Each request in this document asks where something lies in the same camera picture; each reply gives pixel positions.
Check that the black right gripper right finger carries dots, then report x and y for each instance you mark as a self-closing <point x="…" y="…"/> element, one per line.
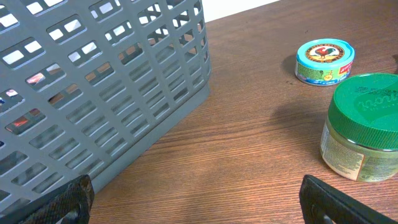
<point x="322" y="203"/>

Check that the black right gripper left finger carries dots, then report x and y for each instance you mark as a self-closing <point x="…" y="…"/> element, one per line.
<point x="69" y="203"/>

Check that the grey plastic shopping basket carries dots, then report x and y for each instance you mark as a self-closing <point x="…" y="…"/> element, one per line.
<point x="88" y="85"/>

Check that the green lid glass jar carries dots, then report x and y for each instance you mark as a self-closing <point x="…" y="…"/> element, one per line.
<point x="359" y="139"/>

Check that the blue rooster tin can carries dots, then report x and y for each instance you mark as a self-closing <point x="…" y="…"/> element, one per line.
<point x="324" y="62"/>

